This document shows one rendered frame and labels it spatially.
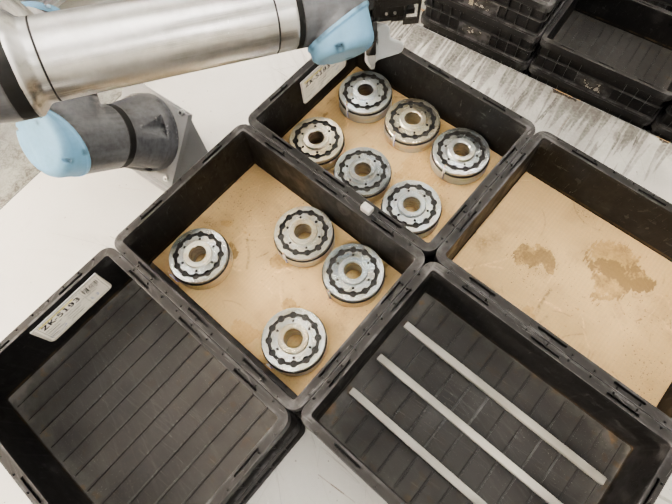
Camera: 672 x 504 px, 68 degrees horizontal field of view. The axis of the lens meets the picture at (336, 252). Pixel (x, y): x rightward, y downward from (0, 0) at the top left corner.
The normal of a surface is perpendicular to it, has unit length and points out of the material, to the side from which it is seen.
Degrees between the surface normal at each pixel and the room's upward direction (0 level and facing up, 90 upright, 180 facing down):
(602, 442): 0
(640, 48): 0
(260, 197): 0
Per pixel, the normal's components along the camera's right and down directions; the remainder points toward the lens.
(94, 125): 0.84, -0.15
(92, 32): 0.29, -0.04
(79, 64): 0.41, 0.51
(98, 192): -0.06, -0.39
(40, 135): -0.43, 0.41
